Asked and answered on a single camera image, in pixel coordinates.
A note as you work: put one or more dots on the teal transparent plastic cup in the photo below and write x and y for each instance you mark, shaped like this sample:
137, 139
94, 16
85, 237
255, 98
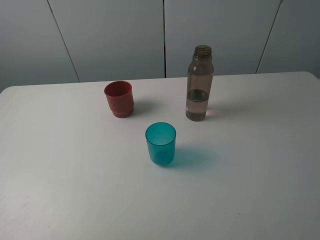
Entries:
161, 143

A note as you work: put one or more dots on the red plastic cup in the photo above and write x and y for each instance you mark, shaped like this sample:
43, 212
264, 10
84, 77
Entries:
120, 99

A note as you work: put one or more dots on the brown transparent plastic bottle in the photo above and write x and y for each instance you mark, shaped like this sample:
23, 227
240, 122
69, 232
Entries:
199, 81

